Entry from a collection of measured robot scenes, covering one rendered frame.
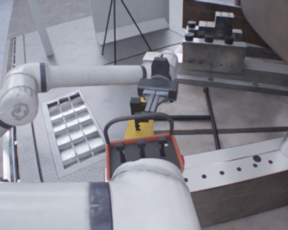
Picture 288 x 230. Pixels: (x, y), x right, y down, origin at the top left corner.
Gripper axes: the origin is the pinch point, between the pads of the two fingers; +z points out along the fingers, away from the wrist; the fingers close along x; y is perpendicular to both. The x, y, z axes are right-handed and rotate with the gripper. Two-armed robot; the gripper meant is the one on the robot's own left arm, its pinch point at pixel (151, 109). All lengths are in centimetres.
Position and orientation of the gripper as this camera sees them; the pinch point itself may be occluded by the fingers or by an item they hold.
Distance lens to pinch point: 63.0
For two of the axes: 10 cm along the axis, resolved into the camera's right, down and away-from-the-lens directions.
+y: 0.6, 7.4, 6.7
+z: -2.4, 6.6, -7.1
